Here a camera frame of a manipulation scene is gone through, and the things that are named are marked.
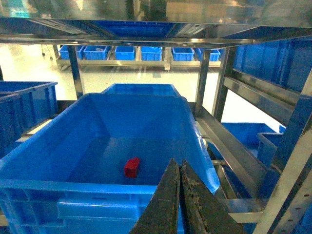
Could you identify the blue bin on rack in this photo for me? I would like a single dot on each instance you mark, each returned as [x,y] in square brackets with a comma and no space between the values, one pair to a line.
[68,178]

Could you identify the steel flow rack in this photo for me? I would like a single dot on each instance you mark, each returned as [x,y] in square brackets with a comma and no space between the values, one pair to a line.
[253,100]

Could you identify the red toy block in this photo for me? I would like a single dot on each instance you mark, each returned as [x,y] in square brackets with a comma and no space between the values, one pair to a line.
[131,168]

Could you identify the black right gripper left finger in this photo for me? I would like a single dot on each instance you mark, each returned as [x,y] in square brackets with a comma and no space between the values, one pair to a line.
[161,214]

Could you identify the blue bin behind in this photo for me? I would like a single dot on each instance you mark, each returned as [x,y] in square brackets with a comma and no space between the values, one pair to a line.
[142,89]

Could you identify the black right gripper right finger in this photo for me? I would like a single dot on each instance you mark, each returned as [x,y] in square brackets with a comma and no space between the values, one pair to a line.
[201,212]

